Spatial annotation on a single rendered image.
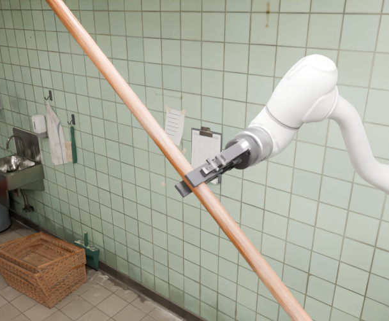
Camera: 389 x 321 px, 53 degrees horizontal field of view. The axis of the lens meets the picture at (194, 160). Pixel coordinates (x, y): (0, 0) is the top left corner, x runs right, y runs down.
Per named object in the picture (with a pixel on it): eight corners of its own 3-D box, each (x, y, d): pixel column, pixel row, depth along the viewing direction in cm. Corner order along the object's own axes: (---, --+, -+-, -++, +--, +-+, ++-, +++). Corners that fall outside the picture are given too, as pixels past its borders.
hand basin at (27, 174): (51, 220, 391) (38, 135, 357) (18, 236, 365) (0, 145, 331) (26, 207, 418) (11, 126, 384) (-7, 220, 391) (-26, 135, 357)
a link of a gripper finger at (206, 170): (217, 168, 79) (226, 160, 78) (203, 176, 76) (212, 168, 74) (213, 162, 80) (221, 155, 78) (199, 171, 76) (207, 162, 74)
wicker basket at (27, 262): (42, 297, 298) (37, 267, 288) (-4, 274, 324) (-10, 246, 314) (87, 263, 337) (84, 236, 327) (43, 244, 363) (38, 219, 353)
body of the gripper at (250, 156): (266, 151, 89) (247, 165, 82) (244, 171, 94) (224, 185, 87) (245, 127, 90) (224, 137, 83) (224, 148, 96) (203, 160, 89)
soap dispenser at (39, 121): (48, 137, 347) (45, 115, 339) (39, 139, 340) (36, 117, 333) (43, 135, 352) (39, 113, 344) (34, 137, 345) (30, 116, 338)
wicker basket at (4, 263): (39, 304, 299) (34, 276, 289) (-5, 280, 326) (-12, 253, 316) (86, 271, 338) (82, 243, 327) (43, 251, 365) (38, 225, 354)
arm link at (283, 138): (231, 144, 101) (256, 106, 93) (258, 128, 113) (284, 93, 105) (261, 171, 98) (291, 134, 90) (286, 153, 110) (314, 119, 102)
